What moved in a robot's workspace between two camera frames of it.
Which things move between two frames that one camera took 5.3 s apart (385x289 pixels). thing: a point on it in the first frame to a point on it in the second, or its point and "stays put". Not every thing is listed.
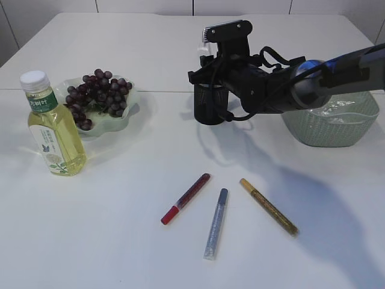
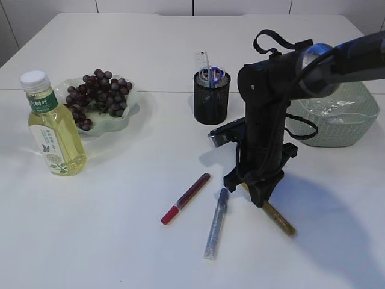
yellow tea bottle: (55, 130) stays put
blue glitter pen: (214, 233) stays put
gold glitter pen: (271, 209) stays put
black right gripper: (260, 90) to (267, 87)
